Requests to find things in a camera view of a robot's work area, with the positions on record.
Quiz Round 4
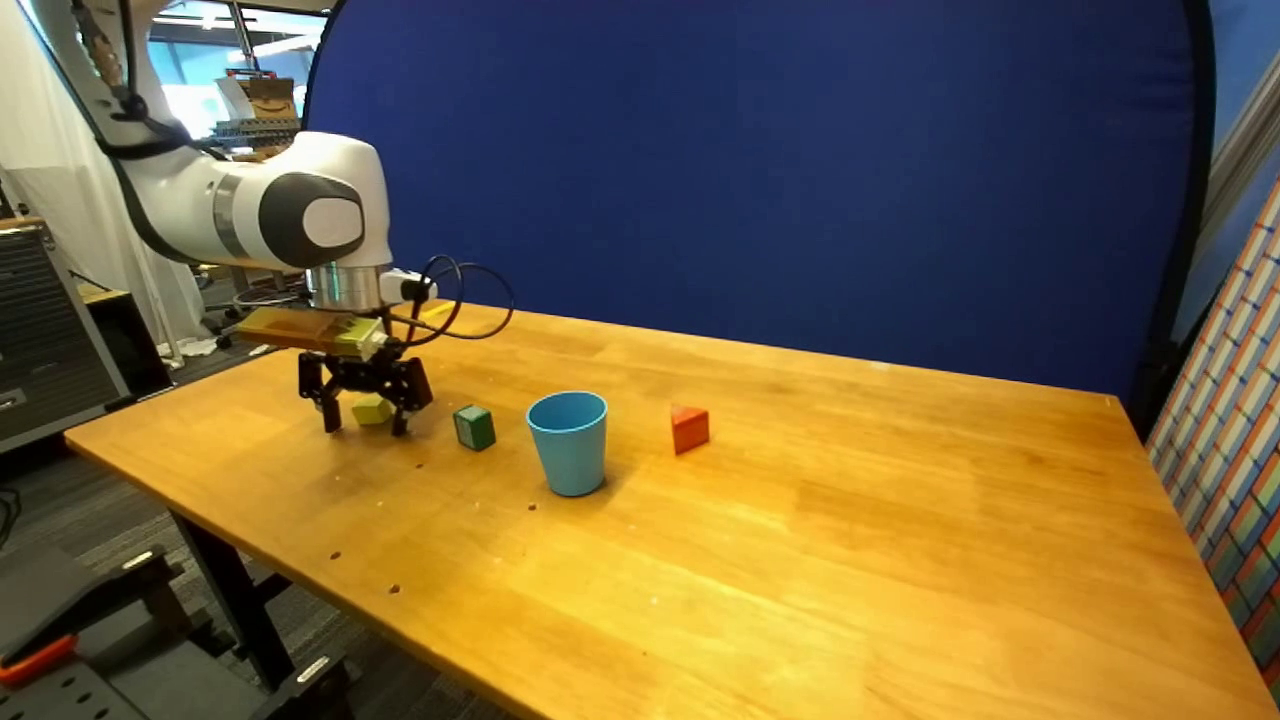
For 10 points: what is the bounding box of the orange clamp handle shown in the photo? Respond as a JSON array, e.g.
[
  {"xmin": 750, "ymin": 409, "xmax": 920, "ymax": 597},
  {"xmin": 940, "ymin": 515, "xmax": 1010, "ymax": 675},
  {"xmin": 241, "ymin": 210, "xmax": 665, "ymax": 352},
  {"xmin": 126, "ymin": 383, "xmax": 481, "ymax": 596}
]
[{"xmin": 0, "ymin": 634, "xmax": 79, "ymax": 689}]

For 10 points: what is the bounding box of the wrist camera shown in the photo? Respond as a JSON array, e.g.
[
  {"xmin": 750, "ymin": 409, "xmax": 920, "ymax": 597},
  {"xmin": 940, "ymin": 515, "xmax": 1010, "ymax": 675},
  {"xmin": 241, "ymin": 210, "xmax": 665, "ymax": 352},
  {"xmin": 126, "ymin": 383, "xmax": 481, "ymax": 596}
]
[{"xmin": 234, "ymin": 306, "xmax": 391, "ymax": 363}]

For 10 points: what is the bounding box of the green cube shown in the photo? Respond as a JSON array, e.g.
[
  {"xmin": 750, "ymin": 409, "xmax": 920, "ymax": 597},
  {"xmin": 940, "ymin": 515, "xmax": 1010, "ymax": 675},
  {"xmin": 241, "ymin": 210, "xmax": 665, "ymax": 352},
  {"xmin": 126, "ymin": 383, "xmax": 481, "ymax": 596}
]
[{"xmin": 452, "ymin": 404, "xmax": 498, "ymax": 453}]

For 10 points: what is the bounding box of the blue cup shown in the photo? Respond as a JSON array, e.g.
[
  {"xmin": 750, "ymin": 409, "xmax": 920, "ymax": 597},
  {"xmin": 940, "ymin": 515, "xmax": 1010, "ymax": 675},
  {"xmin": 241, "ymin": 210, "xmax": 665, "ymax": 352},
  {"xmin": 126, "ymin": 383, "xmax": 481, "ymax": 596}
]
[{"xmin": 526, "ymin": 390, "xmax": 610, "ymax": 499}]

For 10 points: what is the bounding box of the colourful patterned panel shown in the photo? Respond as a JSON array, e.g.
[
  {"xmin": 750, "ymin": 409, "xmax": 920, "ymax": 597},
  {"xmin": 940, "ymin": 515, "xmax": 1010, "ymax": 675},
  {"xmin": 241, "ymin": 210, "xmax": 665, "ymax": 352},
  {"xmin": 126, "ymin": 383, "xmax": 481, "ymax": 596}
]
[{"xmin": 1144, "ymin": 178, "xmax": 1280, "ymax": 693}]

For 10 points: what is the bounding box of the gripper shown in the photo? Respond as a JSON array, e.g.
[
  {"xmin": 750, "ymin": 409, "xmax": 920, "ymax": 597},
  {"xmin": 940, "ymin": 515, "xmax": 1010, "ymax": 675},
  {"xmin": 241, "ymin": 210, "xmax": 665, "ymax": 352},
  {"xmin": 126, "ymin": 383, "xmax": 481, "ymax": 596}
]
[{"xmin": 297, "ymin": 350, "xmax": 435, "ymax": 439}]

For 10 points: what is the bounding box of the black equipment case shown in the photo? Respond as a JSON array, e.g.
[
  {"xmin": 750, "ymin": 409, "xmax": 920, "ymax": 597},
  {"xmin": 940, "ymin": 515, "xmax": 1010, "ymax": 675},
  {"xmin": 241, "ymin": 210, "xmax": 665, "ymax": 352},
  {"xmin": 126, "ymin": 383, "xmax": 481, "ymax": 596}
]
[{"xmin": 0, "ymin": 222, "xmax": 133, "ymax": 453}]

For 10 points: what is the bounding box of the white curtain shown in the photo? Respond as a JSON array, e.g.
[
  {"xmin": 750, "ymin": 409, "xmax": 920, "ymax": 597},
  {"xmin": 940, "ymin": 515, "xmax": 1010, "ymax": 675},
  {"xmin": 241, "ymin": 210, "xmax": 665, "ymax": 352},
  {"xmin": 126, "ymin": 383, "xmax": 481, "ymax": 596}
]
[{"xmin": 0, "ymin": 0, "xmax": 207, "ymax": 349}]

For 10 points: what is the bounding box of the blue fabric backdrop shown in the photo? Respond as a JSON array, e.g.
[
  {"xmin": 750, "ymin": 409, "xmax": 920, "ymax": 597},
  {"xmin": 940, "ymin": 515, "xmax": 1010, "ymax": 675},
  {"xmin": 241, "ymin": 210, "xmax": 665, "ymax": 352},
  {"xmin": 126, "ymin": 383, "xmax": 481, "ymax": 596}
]
[{"xmin": 302, "ymin": 0, "xmax": 1218, "ymax": 413}]

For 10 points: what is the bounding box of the red cube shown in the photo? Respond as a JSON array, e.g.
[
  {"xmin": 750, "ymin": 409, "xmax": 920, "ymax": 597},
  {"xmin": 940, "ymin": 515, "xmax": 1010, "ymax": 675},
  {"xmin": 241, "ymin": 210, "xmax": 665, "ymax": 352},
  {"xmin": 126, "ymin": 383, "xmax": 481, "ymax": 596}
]
[{"xmin": 669, "ymin": 404, "xmax": 712, "ymax": 458}]

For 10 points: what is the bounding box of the cardboard box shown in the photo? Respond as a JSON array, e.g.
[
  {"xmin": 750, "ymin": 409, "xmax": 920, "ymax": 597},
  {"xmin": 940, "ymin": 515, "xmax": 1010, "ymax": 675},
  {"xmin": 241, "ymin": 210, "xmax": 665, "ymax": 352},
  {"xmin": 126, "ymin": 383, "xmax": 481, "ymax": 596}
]
[{"xmin": 222, "ymin": 72, "xmax": 301, "ymax": 123}]

